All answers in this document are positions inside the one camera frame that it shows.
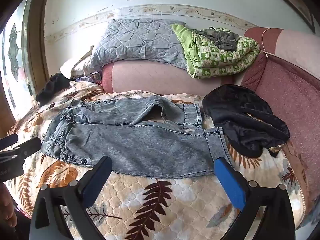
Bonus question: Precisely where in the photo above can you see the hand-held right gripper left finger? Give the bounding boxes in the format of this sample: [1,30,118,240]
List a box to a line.
[30,156,113,240]

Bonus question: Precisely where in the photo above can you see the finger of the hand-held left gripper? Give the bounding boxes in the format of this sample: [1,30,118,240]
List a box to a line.
[0,137,42,161]
[0,133,19,150]

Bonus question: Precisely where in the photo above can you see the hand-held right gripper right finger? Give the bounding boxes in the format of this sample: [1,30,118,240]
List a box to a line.
[214,157,297,240]

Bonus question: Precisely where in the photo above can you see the grey-blue denim pants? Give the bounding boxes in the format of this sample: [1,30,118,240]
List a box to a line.
[40,95,235,179]

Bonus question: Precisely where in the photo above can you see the person's left hand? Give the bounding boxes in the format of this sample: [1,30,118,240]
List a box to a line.
[0,183,18,228]

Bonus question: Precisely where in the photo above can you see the leaf print fleece blanket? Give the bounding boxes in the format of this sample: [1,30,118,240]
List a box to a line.
[7,81,308,240]

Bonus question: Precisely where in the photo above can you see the black velvet garment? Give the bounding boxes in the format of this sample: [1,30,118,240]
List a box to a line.
[202,84,291,158]

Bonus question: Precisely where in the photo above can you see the black crumpled cloth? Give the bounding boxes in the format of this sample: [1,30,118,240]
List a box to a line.
[36,72,75,105]

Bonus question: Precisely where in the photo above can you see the stained glass window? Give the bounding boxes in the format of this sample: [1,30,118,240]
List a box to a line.
[0,0,35,120]

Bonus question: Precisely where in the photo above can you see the white pillow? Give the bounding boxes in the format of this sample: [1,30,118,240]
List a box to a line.
[60,45,94,78]

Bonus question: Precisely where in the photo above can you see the green patterned quilt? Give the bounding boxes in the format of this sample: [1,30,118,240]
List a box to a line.
[171,23,261,79]

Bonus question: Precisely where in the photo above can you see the pink red upholstered sofa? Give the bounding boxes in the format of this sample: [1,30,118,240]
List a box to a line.
[101,27,320,230]

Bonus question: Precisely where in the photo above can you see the grey quilted bedspread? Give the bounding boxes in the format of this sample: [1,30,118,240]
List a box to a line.
[86,19,188,71]

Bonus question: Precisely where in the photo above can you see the grey crumpled cloth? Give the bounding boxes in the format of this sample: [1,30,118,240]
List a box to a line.
[194,27,241,52]

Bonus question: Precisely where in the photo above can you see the wooden window frame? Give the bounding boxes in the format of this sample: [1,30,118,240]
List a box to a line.
[26,0,53,90]

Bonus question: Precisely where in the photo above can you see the thin white cord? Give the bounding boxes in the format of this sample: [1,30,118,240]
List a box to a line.
[260,27,272,59]

